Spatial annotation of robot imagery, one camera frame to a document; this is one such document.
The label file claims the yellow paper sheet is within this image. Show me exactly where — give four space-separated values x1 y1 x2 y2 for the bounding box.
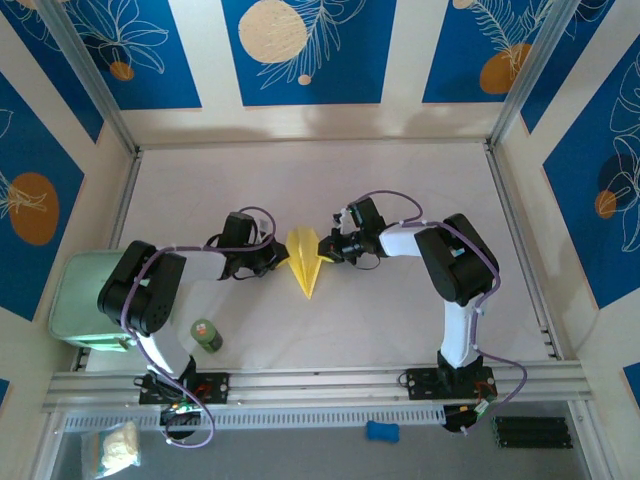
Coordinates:
285 225 324 301

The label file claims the green can with label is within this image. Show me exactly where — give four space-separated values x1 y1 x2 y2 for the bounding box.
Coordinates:
190 318 225 354

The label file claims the black controller board with LEDs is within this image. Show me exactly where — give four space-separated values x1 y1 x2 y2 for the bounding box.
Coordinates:
158 402 204 427
442 401 496 434

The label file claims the mint green zip case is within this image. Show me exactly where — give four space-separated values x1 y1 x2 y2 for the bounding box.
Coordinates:
48 249 151 354

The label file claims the blue sponge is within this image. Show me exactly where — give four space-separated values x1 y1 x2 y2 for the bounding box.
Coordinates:
364 419 402 444

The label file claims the clear bag with pale contents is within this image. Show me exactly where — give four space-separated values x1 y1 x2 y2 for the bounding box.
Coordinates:
79 420 143 476

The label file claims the black ridged box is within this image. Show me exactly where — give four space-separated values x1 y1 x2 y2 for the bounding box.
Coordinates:
492 416 574 450

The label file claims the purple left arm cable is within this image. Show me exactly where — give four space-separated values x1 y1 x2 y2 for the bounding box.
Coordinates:
119 206 277 449

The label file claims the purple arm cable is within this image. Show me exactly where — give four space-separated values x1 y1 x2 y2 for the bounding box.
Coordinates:
355 188 527 436
119 206 277 449

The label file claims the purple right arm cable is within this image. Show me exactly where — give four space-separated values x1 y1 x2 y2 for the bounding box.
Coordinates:
355 188 527 436

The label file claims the aluminium mounting rail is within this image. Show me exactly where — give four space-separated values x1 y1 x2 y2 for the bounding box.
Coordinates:
42 362 596 414

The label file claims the aluminium table edge rail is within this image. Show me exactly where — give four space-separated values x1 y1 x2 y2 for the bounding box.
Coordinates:
484 143 561 361
107 152 144 251

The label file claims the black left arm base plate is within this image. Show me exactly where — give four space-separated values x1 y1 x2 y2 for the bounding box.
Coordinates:
133 370 231 406

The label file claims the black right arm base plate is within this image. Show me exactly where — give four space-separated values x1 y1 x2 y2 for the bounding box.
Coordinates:
398 367 497 401

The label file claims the grey slotted cable duct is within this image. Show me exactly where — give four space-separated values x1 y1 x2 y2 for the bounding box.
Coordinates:
62 404 446 434

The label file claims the aluminium corner post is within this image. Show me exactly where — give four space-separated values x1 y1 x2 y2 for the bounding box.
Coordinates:
487 0 586 149
34 0 144 159

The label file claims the aluminium frame leg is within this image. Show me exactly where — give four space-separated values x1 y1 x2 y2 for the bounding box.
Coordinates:
30 412 69 480
567 399 617 480

